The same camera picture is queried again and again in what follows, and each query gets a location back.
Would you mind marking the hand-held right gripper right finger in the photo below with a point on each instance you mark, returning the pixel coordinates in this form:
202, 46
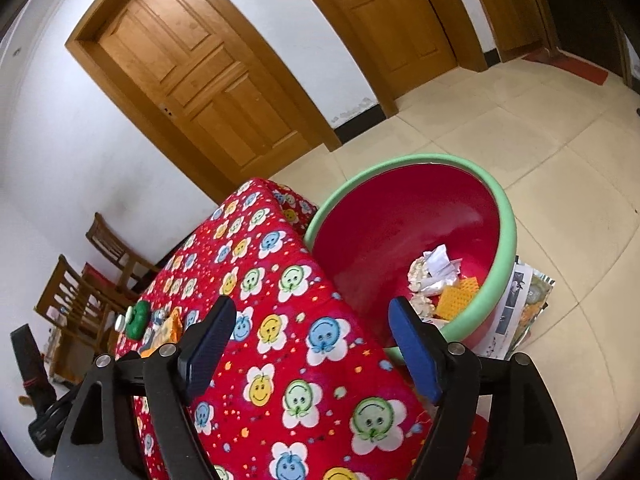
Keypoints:
415, 350

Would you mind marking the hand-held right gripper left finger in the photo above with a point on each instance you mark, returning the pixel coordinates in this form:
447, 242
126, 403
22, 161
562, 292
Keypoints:
207, 350

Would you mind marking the white shiny wrapper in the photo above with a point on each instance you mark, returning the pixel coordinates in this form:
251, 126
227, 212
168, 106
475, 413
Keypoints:
424, 306

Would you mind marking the yellow foam fruit net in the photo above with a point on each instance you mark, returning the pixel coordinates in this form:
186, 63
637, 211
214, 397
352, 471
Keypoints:
457, 300
167, 331

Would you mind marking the white tissue pack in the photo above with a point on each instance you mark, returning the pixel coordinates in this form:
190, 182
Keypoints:
436, 286

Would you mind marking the white paper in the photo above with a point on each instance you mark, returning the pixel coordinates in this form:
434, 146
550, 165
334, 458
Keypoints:
441, 260

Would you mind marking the red basin with green rim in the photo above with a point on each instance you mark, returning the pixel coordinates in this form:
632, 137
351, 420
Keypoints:
380, 240

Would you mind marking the small white crumpled wrapper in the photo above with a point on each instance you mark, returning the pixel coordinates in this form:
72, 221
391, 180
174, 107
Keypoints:
159, 316

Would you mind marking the green plastic container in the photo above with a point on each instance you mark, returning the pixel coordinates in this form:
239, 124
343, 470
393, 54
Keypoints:
136, 319

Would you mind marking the large wooden chair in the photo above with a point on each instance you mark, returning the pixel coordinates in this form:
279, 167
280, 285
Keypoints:
75, 300

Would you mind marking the red smiley flower tablecloth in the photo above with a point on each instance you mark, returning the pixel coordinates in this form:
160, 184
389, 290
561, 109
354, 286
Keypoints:
300, 360

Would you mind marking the newspaper sheets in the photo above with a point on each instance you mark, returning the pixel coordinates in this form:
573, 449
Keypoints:
522, 310

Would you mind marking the small wooden chair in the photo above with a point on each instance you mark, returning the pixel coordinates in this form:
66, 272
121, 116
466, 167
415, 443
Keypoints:
112, 250

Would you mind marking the wooden panel door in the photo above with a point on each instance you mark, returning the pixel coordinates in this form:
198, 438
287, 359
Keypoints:
200, 70

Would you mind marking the red doormat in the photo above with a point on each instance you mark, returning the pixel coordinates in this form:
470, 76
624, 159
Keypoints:
575, 67

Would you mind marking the dark entrance door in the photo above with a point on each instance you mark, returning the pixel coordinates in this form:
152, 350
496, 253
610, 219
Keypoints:
585, 10

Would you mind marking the low wooden wall panel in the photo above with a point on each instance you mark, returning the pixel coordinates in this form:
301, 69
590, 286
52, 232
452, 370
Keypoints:
510, 5

